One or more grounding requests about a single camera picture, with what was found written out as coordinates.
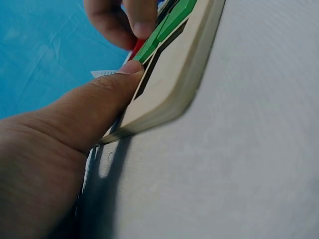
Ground wooden grid board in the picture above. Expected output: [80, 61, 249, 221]
[99, 0, 227, 145]

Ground person's right hand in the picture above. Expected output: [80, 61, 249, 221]
[83, 0, 160, 50]

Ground green square tile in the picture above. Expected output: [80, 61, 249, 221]
[171, 0, 200, 18]
[133, 31, 161, 63]
[157, 7, 192, 42]

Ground red square tile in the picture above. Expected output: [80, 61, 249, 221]
[127, 37, 146, 62]

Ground person's left hand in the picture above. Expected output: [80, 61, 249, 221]
[0, 60, 146, 239]

